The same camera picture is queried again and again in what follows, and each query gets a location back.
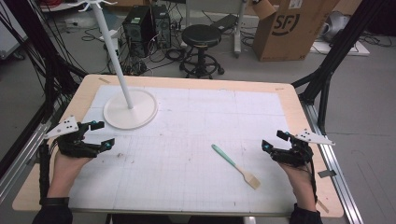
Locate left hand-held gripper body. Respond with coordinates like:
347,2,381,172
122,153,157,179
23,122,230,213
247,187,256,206
44,115,108,159

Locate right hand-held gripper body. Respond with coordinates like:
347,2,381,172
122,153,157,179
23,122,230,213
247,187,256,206
270,128,336,168

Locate person's left hand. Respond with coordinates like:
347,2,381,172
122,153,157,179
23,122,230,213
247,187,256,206
50,150,93,180

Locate person's right hand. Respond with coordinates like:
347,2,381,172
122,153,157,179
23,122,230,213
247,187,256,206
277,161,313,189

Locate white hook stand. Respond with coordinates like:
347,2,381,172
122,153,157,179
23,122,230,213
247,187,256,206
67,0,159,131

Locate grey tape piece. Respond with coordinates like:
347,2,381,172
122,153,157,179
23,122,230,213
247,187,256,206
317,169,338,179

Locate white grid mat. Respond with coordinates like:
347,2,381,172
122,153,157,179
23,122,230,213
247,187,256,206
67,85,299,215

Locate brown cardboard box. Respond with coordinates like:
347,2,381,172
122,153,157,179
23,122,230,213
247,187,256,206
251,0,341,63

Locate white flat board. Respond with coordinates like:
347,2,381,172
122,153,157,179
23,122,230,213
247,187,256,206
309,39,371,57

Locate large black computer tower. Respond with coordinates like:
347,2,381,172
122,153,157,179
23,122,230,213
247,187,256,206
121,5,156,59

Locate slim black computer tower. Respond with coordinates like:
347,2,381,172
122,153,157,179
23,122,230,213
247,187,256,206
150,4,173,49

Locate grey rounded appliance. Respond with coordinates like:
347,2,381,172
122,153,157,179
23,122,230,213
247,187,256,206
319,10,352,44

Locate black flat device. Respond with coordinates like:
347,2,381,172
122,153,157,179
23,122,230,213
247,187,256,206
209,13,240,35

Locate black round stool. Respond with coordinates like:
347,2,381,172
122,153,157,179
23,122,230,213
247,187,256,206
178,23,226,80

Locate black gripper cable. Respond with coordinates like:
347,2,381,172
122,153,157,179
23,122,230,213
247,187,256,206
38,139,59,201
304,157,319,203

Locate teal handled wooden spatula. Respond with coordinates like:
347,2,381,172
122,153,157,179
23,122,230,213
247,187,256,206
211,143,262,190

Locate aluminium rail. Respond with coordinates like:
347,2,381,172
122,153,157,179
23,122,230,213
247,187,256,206
0,102,68,204
300,101,365,224

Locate black wrist strap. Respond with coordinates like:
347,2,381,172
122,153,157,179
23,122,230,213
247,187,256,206
39,196,70,206

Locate black metal frame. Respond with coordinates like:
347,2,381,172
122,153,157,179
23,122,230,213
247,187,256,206
0,0,89,180
291,0,389,135

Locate black floor cables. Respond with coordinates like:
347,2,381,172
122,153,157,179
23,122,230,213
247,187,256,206
81,26,189,76

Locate white metal post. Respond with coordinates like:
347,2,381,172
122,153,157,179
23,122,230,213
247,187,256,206
233,0,249,59

